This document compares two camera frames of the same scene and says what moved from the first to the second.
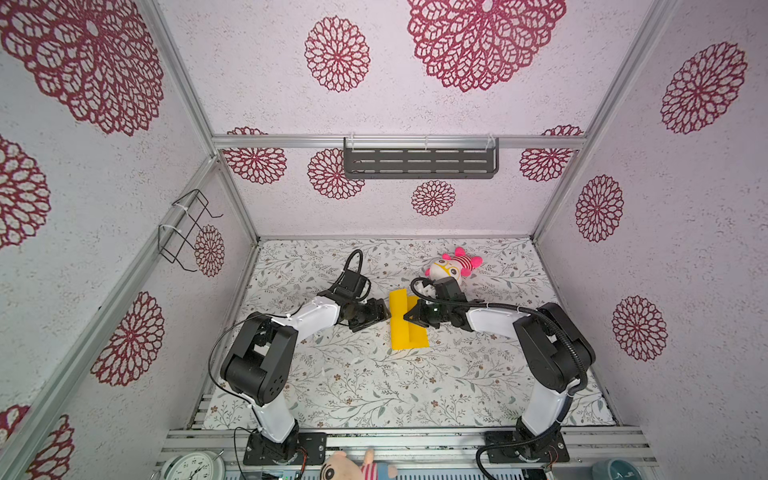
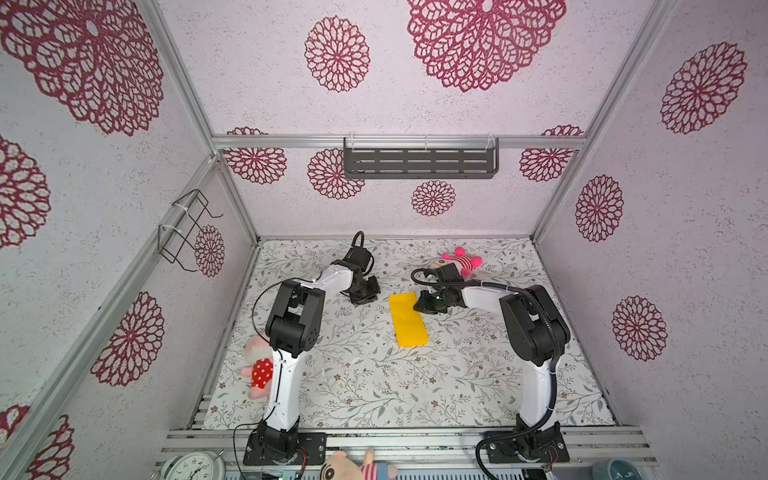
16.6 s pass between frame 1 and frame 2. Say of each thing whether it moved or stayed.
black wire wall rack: stayed
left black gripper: moved
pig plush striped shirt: stayed
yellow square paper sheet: stayed
